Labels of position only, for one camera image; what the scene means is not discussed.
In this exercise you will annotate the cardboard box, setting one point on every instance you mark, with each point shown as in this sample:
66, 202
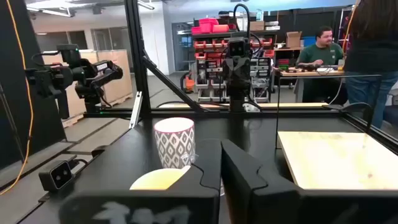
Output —
293, 40

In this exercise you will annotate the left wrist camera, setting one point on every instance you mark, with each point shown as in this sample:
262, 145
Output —
237, 48

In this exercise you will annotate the blue bin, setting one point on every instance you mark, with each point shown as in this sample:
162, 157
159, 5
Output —
308, 41

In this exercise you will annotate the silver metal bracket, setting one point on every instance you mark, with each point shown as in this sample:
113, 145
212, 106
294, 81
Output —
136, 109

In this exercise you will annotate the wooden work desk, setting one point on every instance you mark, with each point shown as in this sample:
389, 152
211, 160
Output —
311, 73

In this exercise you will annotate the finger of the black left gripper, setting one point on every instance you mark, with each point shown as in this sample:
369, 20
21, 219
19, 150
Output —
234, 73
239, 73

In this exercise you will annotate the grey white patterned mug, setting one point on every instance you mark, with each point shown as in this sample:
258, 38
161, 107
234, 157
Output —
174, 143

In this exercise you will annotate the small black table camera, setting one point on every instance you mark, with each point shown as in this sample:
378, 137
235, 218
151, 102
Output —
57, 175

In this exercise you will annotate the light wooden board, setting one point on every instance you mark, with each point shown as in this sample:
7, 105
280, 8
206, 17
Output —
335, 158

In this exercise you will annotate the black aluminium table frame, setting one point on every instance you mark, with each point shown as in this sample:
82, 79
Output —
136, 62

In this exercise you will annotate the clear glass cup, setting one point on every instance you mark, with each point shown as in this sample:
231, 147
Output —
188, 158

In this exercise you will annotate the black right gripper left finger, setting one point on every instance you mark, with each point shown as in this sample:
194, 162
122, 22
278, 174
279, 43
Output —
186, 205

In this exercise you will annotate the seated person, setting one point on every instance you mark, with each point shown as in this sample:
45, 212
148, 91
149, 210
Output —
323, 51

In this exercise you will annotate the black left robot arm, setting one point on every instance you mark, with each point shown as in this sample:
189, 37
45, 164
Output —
237, 99

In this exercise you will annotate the large wooden crate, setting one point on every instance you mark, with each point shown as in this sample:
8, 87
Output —
115, 74

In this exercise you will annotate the peach ceramic mug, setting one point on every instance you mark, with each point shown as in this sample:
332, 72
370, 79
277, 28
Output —
155, 182

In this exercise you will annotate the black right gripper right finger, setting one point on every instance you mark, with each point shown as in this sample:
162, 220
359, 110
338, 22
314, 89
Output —
264, 202

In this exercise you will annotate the black side panel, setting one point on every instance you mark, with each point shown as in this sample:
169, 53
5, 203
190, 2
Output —
18, 93

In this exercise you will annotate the orange floor machine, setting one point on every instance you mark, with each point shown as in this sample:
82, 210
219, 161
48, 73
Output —
188, 83

